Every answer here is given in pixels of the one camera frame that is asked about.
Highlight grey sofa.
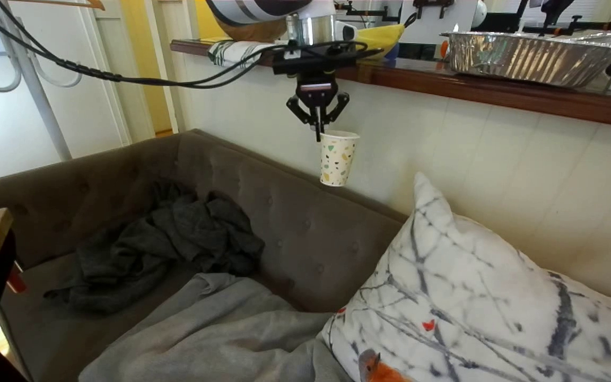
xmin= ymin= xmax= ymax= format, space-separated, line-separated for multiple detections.
xmin=0 ymin=128 xmax=411 ymax=382

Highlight dark grey crumpled garment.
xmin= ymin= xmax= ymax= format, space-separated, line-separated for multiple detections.
xmin=41 ymin=180 xmax=267 ymax=314

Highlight aluminium foil tray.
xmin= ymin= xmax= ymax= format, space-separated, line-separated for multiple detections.
xmin=438 ymin=31 xmax=611 ymax=91

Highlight grey metal pole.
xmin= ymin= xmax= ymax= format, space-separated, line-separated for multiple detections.
xmin=0 ymin=0 xmax=73 ymax=163

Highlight white confetti paper cup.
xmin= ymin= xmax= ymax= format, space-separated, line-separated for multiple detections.
xmin=318 ymin=129 xmax=362 ymax=190

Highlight light grey fleece blanket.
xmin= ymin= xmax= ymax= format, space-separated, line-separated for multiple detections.
xmin=75 ymin=272 xmax=354 ymax=382

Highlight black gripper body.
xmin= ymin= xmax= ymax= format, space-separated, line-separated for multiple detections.
xmin=294 ymin=72 xmax=341 ymax=110

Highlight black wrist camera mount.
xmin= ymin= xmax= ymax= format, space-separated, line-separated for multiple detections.
xmin=270 ymin=41 xmax=365 ymax=80

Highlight white door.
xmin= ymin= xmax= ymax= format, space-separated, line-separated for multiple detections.
xmin=0 ymin=0 xmax=135 ymax=184

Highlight white branch print pillow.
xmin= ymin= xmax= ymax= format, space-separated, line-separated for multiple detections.
xmin=318 ymin=170 xmax=611 ymax=382

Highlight small red object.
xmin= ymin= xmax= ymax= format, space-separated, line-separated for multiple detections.
xmin=3 ymin=260 xmax=29 ymax=298

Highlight white green striped towel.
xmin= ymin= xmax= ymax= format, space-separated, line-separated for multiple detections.
xmin=206 ymin=38 xmax=279 ymax=71

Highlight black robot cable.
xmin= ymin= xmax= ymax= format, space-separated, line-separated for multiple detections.
xmin=0 ymin=0 xmax=300 ymax=91

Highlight blue plastic handle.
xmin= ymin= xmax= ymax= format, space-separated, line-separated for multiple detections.
xmin=379 ymin=45 xmax=400 ymax=71

